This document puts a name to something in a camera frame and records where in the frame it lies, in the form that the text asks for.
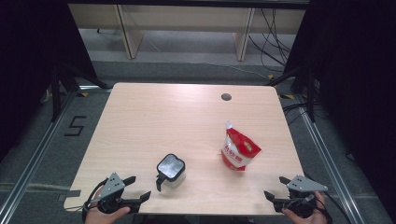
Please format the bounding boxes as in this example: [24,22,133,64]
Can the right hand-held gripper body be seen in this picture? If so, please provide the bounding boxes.
[273,175,329,218]

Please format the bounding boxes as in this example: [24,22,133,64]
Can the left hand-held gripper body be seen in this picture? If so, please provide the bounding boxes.
[90,172,142,215]

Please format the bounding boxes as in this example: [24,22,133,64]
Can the glass jar with black lid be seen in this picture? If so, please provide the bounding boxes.
[155,153,187,193]

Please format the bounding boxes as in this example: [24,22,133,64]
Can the red and white sugar pouch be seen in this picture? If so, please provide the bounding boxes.
[220,120,262,172]

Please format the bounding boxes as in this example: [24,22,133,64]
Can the person's left hand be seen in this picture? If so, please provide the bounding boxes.
[84,204,132,224]

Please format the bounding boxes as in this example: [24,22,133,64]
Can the person's right hand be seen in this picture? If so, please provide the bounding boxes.
[281,190,330,224]

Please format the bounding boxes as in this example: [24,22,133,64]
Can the gray floor tape strip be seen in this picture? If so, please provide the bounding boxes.
[0,182,82,198]

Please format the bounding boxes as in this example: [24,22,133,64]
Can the black metal stand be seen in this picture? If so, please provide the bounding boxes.
[265,65,317,123]
[50,62,110,123]

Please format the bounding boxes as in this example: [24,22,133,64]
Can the black curtain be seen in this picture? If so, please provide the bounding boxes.
[283,0,396,216]
[0,0,98,162]

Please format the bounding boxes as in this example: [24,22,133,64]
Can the beige wooden desk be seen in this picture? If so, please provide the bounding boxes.
[67,3,307,62]

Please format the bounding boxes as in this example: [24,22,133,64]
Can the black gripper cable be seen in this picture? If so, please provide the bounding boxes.
[81,177,110,224]

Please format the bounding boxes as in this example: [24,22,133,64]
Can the long black cable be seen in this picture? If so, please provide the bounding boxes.
[303,172,353,224]

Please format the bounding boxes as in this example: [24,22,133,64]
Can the black cables on floor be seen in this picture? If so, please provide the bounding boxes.
[281,102,316,126]

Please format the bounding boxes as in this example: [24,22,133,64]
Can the short aluminium floor rail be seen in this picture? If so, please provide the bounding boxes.
[76,84,114,91]

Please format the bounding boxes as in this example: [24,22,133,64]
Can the short white cable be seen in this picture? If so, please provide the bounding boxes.
[39,88,51,105]

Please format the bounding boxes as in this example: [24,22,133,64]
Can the bundle of black cables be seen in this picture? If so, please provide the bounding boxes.
[247,7,295,73]

